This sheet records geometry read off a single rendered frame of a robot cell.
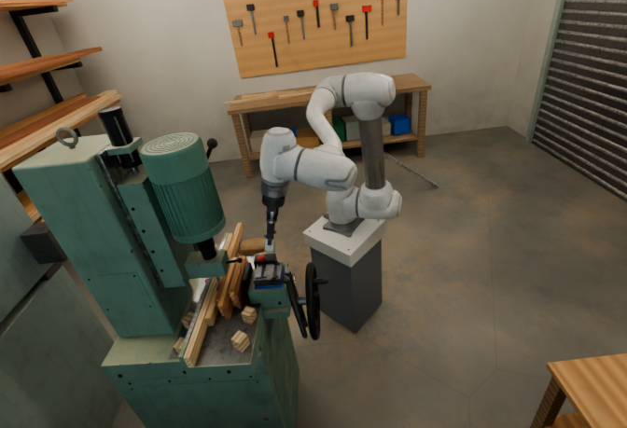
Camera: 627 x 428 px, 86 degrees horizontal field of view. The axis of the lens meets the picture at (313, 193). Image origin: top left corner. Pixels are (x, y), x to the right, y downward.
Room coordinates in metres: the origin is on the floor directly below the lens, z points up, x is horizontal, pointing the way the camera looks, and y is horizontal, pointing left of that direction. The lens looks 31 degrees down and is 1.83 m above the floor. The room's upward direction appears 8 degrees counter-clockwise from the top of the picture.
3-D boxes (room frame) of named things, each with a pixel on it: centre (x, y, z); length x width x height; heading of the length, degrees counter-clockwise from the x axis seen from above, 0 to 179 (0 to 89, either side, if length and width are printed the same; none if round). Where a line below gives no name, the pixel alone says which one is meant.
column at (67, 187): (0.96, 0.68, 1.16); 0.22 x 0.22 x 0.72; 86
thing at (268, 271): (0.92, 0.20, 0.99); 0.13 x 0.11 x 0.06; 176
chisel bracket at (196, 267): (0.94, 0.41, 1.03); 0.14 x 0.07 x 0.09; 86
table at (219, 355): (0.92, 0.29, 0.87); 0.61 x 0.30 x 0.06; 176
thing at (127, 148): (0.95, 0.53, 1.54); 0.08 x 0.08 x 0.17; 86
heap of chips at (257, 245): (1.17, 0.29, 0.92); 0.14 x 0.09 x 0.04; 86
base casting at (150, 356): (0.95, 0.52, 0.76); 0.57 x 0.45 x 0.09; 86
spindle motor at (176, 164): (0.94, 0.39, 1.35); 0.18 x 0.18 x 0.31
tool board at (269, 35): (4.21, -0.31, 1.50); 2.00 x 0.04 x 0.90; 89
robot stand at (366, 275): (1.54, -0.15, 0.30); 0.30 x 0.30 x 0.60; 44
